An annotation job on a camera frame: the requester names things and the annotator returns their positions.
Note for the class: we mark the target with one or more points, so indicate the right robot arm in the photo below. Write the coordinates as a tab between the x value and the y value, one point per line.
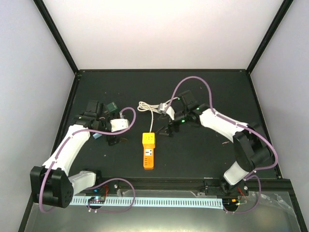
250	150

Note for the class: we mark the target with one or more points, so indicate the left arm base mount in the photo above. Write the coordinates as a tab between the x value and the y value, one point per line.
99	188

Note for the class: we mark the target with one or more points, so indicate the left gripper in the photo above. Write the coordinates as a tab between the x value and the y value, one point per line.
112	142

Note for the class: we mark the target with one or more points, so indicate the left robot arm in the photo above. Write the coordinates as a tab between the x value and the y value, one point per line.
51	183

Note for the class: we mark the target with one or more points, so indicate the light blue plug adapter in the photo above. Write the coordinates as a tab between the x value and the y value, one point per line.
96	135

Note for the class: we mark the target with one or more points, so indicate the black aluminium frame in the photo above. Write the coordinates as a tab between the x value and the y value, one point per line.
82	76

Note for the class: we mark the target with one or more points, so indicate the yellow cube socket adapter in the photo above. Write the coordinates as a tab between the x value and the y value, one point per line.
148	140

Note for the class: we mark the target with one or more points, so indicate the light blue cable duct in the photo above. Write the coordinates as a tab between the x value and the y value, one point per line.
148	202

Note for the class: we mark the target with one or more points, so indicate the green cube socket adapter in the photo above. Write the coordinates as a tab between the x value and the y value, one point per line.
112	108

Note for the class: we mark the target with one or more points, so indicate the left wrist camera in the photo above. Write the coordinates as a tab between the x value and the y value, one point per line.
119	124

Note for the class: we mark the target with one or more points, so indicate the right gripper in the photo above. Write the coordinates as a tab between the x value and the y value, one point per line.
170	131

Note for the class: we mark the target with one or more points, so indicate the orange power strip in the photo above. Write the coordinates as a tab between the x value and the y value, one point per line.
148	158

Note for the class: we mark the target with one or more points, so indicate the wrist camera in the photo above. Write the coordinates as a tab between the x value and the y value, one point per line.
166	110
119	124

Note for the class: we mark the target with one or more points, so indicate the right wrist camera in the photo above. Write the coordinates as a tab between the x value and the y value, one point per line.
166	110

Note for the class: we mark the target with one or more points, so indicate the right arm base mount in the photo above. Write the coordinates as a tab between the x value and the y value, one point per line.
220	187

